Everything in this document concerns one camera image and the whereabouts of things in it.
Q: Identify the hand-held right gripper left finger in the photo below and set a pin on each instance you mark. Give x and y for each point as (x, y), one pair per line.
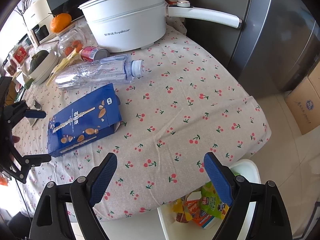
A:
(102, 180)

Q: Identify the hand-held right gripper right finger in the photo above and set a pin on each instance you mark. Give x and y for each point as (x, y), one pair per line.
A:
(217, 180)

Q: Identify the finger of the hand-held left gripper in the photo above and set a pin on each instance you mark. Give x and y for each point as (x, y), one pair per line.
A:
(36, 114)
(37, 159)

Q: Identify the silver foil wrapper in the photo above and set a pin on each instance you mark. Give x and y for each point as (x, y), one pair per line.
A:
(37, 105)

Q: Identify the green snack packet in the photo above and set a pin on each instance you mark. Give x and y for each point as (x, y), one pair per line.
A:
(210, 200)

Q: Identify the white plastic bin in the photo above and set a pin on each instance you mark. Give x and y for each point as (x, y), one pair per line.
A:
(250, 175)

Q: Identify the orange white paper carton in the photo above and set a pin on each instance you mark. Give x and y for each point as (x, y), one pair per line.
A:
(201, 217)

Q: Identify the blue snack box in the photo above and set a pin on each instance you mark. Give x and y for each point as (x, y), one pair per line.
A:
(82, 120)

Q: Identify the person's left hand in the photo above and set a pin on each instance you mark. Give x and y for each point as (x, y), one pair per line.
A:
(16, 139)

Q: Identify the cream ceramic dish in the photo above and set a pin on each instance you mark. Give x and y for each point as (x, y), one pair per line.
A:
(45, 71)

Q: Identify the green squash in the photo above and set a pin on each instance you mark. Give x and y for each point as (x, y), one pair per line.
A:
(38, 60)

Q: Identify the pale yellow wrapper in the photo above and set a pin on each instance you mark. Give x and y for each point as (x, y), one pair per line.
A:
(65, 63)

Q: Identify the clear plastic bottle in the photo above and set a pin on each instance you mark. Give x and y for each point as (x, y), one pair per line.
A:
(95, 72)

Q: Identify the red drink can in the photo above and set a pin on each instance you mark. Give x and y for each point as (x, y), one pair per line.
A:
(91, 53)

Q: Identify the glass jar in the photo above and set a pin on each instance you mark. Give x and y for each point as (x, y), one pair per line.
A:
(72, 40)

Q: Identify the cherry print tablecloth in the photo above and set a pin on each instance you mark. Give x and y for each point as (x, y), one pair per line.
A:
(175, 105)

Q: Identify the orange fruit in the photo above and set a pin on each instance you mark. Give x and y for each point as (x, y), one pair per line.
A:
(60, 23)

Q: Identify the cream air fryer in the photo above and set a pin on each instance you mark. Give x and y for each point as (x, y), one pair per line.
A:
(32, 17)

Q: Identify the cardboard box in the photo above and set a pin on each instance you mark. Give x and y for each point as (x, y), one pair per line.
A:
(305, 110)

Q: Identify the black microwave oven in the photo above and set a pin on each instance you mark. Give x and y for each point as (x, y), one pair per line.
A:
(65, 0)

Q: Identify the white electric pot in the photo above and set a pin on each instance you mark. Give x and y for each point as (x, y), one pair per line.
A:
(130, 25)

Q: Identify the grey refrigerator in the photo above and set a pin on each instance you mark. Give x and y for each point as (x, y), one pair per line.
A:
(262, 30)

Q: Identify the red flat box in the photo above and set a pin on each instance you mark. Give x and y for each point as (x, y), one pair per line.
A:
(175, 1)

